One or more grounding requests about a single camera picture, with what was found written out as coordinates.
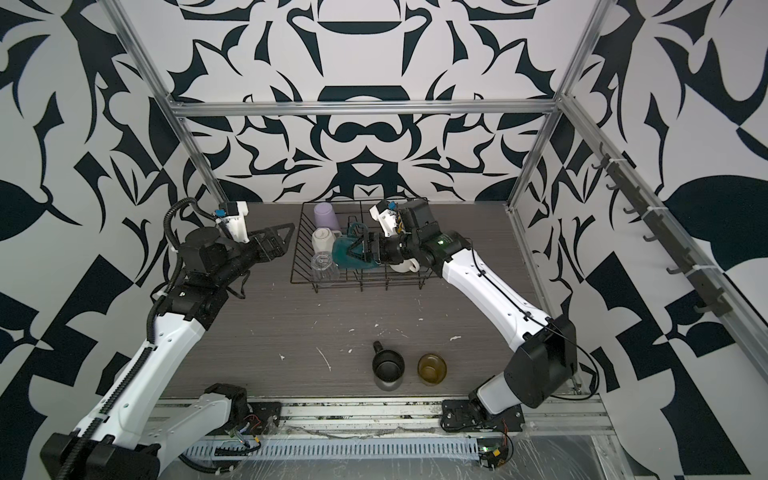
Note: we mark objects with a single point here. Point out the olive green glass cup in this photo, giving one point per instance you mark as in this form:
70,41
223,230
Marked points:
431,369

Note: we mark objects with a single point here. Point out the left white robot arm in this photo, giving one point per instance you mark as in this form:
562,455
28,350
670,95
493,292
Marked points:
214,249

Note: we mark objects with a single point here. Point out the cream mug green handle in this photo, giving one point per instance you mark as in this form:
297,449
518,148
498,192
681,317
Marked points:
345,262

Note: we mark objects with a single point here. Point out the lavender plastic cup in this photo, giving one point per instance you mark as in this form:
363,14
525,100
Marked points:
325,216

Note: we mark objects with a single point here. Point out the clear glass cup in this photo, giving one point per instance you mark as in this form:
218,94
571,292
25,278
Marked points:
323,268

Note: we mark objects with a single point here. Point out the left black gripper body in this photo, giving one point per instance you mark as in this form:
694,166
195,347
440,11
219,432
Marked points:
244,260

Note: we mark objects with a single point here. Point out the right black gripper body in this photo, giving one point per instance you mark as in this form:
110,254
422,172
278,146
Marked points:
396,248

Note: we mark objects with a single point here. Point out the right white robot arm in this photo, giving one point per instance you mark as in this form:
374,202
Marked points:
544,349

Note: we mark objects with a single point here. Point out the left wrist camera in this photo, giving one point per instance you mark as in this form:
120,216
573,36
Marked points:
231,218

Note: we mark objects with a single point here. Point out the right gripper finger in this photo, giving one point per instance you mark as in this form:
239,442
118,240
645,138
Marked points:
358,250
358,231

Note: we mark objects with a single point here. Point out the red and white mug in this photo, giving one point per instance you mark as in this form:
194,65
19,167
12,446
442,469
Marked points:
407,266

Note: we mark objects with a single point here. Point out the wall hook rail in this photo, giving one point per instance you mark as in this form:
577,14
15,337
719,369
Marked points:
688,259

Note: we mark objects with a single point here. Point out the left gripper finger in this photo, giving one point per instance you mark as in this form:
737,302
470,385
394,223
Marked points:
279,248
279,235

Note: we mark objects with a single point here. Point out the white slotted cable duct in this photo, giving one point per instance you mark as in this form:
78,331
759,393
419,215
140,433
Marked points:
464,449

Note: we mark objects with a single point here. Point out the aluminium frame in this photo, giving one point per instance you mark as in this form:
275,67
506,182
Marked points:
745,325

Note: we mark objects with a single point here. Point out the black wire dish rack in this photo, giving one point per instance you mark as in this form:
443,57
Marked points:
347,212

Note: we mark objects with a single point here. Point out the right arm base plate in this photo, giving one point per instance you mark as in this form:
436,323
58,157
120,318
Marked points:
465,415

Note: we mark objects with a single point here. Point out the white ceramic mug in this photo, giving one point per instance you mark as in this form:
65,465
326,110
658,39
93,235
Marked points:
323,240

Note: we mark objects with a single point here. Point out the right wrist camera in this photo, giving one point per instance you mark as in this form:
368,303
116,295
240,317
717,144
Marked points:
385,214

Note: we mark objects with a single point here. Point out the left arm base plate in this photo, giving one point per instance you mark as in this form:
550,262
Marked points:
262,417

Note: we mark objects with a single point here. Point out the small green circuit board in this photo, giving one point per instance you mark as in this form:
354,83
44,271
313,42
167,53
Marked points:
492,457

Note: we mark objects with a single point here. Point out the black mug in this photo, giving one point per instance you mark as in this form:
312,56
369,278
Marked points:
388,367

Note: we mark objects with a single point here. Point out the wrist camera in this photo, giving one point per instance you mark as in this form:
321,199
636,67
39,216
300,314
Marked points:
231,218
385,214

